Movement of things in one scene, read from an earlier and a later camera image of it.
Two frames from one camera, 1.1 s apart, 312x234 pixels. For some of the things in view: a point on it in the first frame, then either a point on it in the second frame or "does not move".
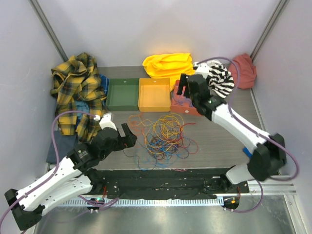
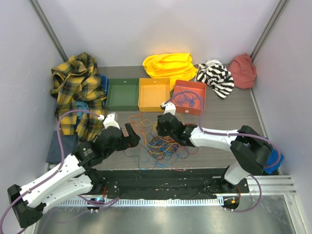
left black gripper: x=130 y=137 does not move
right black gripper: x=183 y=82 -> x=160 y=128
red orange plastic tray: x=180 y=104 does not move
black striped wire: x=132 y=156 does not move
